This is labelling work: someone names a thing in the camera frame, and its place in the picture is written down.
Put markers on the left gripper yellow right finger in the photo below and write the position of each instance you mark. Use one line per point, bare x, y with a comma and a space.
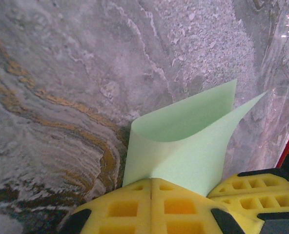
178, 214

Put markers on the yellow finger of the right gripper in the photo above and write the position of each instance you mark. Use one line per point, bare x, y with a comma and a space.
256, 185
264, 207

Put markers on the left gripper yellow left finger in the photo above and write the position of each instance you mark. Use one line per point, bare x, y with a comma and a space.
125, 214

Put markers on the light green cloth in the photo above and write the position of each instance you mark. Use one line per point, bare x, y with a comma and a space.
183, 151

